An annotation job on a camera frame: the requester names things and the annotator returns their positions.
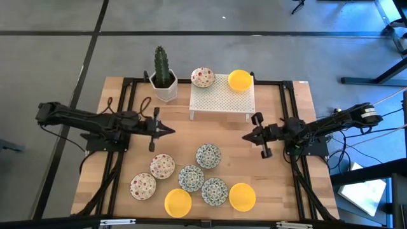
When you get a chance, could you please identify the black desk foot bar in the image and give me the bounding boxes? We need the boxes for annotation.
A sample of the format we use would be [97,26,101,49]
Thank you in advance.
[340,57,407,87]

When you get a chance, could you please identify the white perforated shelf rack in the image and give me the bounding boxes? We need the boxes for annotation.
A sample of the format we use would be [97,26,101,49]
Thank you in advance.
[188,73,256,122]

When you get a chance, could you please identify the pale yellow power cord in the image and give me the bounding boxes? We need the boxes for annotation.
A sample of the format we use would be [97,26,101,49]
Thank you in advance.
[371,87,407,108]

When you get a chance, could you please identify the black tripod legs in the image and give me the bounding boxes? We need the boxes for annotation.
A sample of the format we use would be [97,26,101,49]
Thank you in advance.
[291,0,307,15]

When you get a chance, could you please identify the black desk frame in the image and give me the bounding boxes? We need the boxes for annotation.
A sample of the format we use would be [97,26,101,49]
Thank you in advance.
[329,157,407,229]

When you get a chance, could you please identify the silver beam bracket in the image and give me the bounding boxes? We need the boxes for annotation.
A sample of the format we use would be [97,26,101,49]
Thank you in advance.
[275,221,314,229]
[99,218,137,226]

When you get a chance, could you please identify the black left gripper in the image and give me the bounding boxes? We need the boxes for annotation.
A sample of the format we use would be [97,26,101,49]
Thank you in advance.
[142,106,176,153]

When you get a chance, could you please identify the white hexagonal plant pot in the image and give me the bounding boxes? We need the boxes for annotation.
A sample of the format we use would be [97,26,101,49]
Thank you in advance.
[149,69,179,103]

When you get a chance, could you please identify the white flat box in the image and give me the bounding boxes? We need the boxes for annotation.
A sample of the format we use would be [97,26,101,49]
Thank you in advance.
[336,162,387,218]

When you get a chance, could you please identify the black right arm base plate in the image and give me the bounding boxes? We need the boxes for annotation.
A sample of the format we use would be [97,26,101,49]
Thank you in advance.
[284,139,330,157]

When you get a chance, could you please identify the tall green cactus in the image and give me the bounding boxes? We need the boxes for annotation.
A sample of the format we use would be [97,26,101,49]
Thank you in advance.
[153,45,172,88]

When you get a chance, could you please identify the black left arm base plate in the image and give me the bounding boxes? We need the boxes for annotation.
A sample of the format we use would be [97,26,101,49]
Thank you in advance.
[81,132,131,153]

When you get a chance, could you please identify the yellow plastic bowl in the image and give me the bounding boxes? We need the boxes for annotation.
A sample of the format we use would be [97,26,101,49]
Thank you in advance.
[228,183,257,212]
[163,188,193,219]
[227,69,254,94]

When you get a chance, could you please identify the black overhead frame beam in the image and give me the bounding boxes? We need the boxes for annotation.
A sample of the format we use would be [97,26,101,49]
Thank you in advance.
[0,215,407,229]

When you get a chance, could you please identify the black aluminium table frame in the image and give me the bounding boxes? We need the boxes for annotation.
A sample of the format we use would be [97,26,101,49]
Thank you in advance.
[71,71,340,223]

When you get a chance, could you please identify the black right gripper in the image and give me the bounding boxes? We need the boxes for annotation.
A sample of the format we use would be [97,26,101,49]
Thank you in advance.
[242,111,284,159]

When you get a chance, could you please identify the red dotted lime-sided bowl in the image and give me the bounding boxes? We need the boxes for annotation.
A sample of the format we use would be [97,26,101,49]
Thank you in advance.
[149,153,176,180]
[129,172,157,201]
[190,67,216,88]

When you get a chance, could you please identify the green patterned teal-sided bowl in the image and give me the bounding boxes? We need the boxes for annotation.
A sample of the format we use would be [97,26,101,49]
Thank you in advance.
[177,164,205,193]
[195,143,222,169]
[200,177,229,207]

